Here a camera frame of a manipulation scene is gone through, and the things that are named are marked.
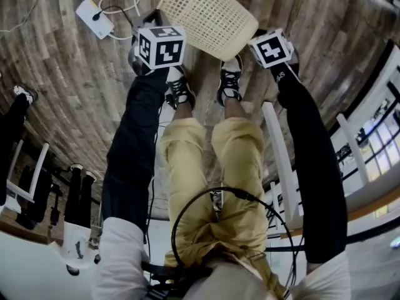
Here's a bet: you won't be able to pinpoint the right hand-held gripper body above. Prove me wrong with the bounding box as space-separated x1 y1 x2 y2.
248 27 303 84

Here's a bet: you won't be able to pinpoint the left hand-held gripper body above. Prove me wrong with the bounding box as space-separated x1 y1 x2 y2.
129 8 188 76

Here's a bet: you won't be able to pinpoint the cream plastic waste basket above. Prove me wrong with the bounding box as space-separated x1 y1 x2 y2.
156 0 259 61

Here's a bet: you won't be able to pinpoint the person's right forearm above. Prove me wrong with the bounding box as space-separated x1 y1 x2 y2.
270 62 348 264

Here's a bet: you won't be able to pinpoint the person's left forearm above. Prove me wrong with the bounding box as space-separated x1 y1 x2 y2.
101 67 171 234

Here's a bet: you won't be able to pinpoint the person's left shoe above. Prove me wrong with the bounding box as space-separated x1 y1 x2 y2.
164 66 197 111

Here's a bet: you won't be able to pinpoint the person's shoe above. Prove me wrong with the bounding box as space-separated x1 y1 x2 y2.
216 53 244 108
164 66 197 111

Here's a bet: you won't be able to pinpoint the person's right shoe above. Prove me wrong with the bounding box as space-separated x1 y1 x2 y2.
216 53 244 108

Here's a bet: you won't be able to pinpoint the large white power strip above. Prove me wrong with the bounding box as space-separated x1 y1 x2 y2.
75 0 115 40

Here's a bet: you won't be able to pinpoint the white table leg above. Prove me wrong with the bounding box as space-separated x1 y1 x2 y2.
261 101 304 229
336 112 371 195

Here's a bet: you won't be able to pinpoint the person's khaki trousers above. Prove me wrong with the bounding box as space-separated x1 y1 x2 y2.
159 100 288 300

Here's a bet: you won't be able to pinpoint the black railing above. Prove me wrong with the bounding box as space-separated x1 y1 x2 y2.
265 220 400 253

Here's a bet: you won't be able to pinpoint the person's white shirt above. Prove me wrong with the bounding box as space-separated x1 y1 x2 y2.
92 216 349 300

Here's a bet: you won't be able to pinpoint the white power strip with cable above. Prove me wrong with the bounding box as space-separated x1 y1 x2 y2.
0 0 141 41

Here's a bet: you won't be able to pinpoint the black plug cable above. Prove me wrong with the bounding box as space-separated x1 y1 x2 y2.
92 6 138 31

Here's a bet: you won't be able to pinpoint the black looped cable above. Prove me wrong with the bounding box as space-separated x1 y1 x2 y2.
171 186 306 289

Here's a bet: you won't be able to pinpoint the window with black frame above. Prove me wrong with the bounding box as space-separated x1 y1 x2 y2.
334 73 400 184

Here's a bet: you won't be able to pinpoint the white chair frame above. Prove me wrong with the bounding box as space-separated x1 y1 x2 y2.
6 139 51 204

